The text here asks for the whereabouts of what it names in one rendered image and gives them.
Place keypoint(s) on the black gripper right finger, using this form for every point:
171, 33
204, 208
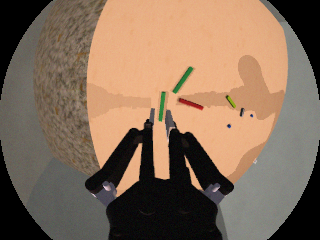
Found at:
203, 167

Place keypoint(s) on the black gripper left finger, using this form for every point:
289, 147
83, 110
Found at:
103, 184

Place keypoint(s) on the red rod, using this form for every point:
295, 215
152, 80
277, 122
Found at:
191, 104

